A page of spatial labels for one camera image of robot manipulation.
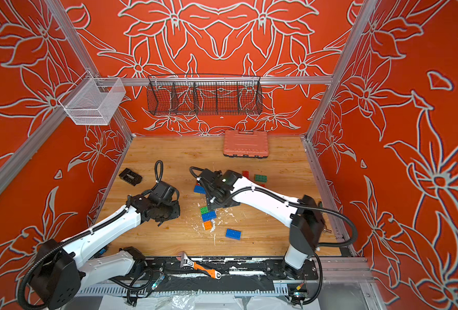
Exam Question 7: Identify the blue lego brick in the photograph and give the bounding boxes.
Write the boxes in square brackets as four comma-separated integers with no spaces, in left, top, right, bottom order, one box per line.
[225,229,242,240]
[194,185,206,195]
[201,211,217,222]

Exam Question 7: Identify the blue lego brick front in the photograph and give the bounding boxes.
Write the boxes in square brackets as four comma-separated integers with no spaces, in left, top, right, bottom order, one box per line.
[225,229,242,240]

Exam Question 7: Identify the dark green lego brick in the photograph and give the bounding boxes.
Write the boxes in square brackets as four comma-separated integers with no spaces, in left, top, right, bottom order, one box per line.
[254,174,268,183]

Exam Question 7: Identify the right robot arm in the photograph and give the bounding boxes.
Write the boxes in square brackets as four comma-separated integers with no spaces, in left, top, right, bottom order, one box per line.
[189,167,358,307]

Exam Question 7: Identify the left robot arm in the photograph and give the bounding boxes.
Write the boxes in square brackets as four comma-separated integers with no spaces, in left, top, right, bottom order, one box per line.
[17,160,181,309]

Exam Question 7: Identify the orange lego brick front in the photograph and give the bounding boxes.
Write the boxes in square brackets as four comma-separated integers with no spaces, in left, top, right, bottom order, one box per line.
[203,221,213,231]

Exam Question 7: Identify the small black box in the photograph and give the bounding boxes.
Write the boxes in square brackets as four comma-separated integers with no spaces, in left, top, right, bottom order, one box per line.
[119,168,142,186]

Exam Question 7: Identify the red plastic tool case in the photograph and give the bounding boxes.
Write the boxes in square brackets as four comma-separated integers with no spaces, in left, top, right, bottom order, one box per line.
[223,130,269,158]

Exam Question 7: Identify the clear plastic bin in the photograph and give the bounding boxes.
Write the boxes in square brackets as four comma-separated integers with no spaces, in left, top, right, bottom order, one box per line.
[58,77,126,125]

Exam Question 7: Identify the orange handled adjustable wrench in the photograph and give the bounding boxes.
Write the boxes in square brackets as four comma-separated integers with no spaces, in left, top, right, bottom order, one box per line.
[177,252,222,280]

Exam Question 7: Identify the black wire basket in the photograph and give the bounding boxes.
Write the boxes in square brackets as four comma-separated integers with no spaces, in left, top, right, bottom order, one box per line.
[146,74,263,116]

